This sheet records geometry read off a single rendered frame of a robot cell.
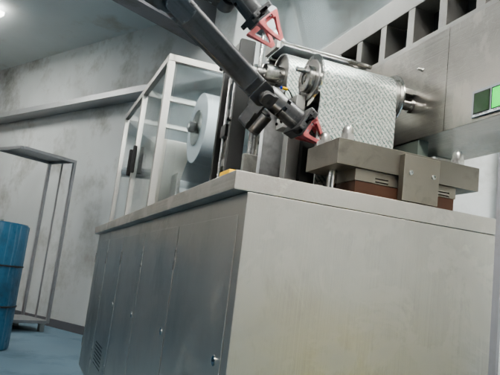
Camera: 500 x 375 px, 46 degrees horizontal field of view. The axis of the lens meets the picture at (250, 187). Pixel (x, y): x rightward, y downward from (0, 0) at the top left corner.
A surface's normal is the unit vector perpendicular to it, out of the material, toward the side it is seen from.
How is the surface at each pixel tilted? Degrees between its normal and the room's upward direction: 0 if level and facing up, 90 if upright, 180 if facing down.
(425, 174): 90
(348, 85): 90
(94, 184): 90
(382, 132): 91
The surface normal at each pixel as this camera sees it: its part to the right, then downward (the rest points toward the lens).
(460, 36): -0.93, -0.17
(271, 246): 0.36, -0.11
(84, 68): -0.63, -0.20
